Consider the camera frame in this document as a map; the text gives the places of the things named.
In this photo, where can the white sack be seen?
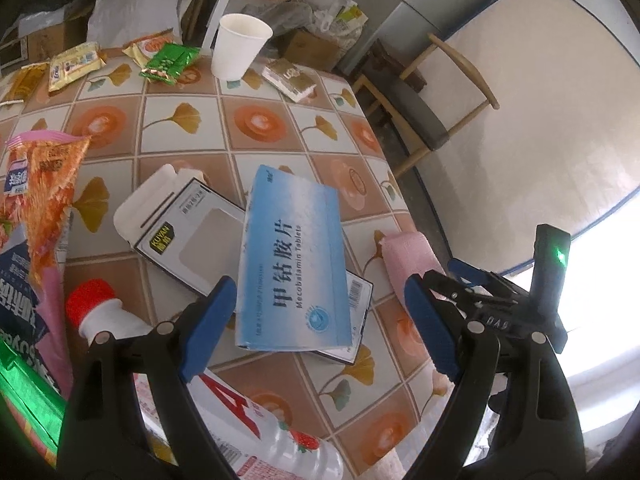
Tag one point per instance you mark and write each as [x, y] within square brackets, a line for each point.
[135, 5]

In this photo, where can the pale yellow snack packet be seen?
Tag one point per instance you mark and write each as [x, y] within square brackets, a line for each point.
[75, 65]

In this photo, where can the black and white box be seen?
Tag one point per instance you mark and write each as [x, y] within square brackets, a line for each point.
[200, 240]

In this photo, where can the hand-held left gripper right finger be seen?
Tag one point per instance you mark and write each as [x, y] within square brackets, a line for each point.
[430, 330]

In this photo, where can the pink folded cloth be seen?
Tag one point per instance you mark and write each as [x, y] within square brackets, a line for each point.
[412, 265]

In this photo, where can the white paper cup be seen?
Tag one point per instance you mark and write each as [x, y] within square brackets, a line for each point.
[237, 47]

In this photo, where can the orange yellow snack packet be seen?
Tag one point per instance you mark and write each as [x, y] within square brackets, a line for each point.
[150, 50]

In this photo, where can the dark blue snack bag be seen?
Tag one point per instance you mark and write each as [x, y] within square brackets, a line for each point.
[17, 300]

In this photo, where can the grey plastic bag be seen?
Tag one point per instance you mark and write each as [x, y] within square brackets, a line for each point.
[285, 15]

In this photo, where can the blue medicine box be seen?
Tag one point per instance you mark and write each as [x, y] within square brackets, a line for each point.
[290, 260]

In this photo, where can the brown gold snack packet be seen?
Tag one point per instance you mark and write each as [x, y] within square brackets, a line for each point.
[27, 82]

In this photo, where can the small green snack packet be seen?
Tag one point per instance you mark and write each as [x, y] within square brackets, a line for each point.
[170, 62]

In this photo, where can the large orange pink snack bag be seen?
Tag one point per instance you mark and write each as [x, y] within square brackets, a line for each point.
[47, 185]

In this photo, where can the white plastic bags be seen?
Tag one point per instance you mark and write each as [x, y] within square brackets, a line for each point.
[342, 20]

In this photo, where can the white metal rack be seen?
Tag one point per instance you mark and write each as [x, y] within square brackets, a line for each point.
[222, 0]

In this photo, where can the large cardboard box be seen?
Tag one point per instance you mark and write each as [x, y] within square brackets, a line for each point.
[45, 30]

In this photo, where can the small cardboard box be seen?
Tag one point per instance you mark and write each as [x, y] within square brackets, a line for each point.
[310, 50]

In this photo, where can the gold cigarette box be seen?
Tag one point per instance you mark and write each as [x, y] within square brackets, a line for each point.
[290, 80]

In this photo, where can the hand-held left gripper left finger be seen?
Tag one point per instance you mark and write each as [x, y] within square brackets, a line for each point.
[210, 325]

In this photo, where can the wooden chair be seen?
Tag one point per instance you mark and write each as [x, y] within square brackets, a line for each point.
[425, 110]

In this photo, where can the large green snack bag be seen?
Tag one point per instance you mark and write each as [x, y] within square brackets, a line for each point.
[25, 405]

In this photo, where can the red cap plastic bottle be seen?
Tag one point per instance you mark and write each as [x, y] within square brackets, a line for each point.
[280, 445]

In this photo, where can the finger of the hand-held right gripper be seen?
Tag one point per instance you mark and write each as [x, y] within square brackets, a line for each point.
[462, 271]

